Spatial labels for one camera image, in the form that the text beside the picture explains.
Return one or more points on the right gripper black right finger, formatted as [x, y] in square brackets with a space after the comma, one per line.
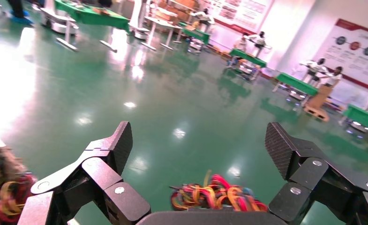
[320, 174]

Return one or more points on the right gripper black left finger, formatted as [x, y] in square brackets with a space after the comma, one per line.
[96, 174]

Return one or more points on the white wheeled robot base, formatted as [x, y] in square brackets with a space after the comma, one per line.
[59, 26]

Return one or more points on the green cloth covered table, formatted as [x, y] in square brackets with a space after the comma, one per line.
[247, 56]
[364, 118]
[297, 84]
[199, 34]
[93, 17]

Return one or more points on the light wooden stand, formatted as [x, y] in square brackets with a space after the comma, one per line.
[319, 102]

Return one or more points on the person in white shirt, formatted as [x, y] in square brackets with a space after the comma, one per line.
[332, 79]
[314, 66]
[242, 43]
[204, 17]
[258, 40]

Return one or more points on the person with blue shoe covers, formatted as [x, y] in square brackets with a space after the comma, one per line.
[20, 20]

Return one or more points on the shelf with brown boxes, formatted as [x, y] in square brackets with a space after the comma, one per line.
[171, 14]

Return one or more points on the wall poster with circles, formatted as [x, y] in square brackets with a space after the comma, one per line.
[354, 59]

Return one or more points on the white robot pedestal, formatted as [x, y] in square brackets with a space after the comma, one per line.
[138, 18]

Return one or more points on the white metal frame table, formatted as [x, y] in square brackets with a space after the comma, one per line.
[162, 21]

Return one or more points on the wall notice boards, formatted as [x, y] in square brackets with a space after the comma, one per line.
[239, 12]

